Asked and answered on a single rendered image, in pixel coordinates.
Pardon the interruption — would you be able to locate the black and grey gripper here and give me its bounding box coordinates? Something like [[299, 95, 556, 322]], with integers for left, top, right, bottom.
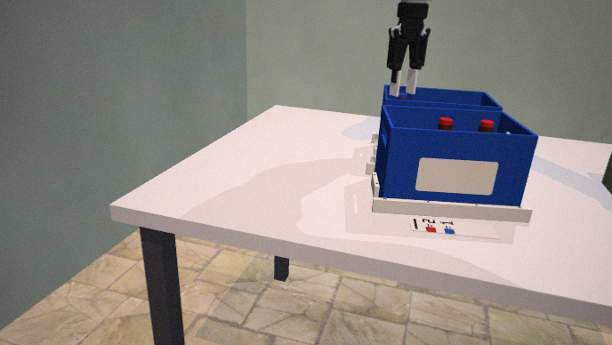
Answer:
[[387, 3, 431, 97]]

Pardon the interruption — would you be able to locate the white paper pick list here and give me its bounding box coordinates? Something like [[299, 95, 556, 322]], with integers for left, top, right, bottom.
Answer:
[[409, 217, 500, 239]]

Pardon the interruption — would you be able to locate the blue crate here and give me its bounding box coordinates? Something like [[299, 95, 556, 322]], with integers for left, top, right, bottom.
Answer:
[[382, 85, 493, 111], [374, 105, 527, 206]]

